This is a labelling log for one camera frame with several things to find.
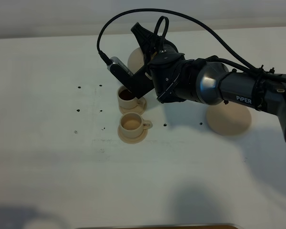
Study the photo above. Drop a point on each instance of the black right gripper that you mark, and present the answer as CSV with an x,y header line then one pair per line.
x,y
171,76

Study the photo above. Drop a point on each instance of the beige teapot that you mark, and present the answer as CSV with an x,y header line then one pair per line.
x,y
135,60

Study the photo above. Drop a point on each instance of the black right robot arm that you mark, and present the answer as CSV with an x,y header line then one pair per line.
x,y
209,80

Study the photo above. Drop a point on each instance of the beige teapot saucer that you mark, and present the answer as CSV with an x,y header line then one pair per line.
x,y
228,119

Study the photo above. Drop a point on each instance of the beige far teacup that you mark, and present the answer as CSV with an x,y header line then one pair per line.
x,y
127,100

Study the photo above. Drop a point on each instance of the beige teacup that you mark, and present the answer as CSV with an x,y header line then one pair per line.
x,y
133,124
127,100

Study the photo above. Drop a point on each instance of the beige far cup saucer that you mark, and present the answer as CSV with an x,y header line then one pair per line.
x,y
140,108

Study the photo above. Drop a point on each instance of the beige cup saucer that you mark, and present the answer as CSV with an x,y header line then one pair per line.
x,y
140,108
129,140

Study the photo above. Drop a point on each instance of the beige near teacup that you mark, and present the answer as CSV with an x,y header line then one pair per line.
x,y
133,124

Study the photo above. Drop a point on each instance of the beige near cup saucer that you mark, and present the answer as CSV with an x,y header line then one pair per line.
x,y
129,140

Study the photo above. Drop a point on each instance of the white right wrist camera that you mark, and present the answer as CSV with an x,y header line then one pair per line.
x,y
128,78

